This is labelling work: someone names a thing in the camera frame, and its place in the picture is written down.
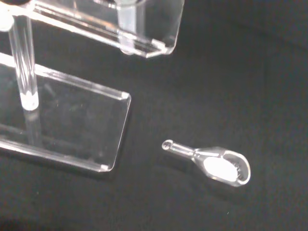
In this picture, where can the black bench cloth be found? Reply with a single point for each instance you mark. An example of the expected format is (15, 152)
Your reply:
(216, 84)

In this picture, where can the clear glass weighing funnel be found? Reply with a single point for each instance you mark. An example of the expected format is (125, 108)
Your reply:
(221, 168)

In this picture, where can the clear acrylic funnel stand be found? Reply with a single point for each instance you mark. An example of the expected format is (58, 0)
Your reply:
(72, 115)

